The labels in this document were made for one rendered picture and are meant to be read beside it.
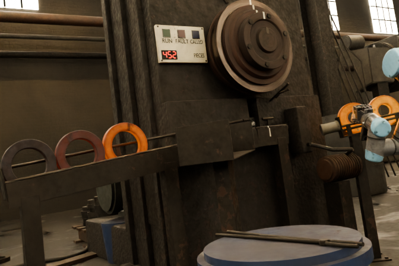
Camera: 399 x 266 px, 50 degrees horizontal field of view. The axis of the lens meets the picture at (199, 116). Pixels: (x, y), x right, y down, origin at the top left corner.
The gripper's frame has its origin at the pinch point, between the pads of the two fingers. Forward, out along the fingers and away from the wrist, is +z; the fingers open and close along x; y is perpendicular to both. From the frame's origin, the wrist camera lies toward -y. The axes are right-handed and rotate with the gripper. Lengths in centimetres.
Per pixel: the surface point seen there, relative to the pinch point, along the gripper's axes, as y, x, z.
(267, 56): 36, 41, -5
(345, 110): 2.1, 3.2, 4.8
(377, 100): 4.6, -13.3, 5.6
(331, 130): -6.4, 12.3, 1.3
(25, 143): 24, 135, -66
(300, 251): 17, 55, -145
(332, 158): -16.6, 16.1, -12.2
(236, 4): 62, 51, 5
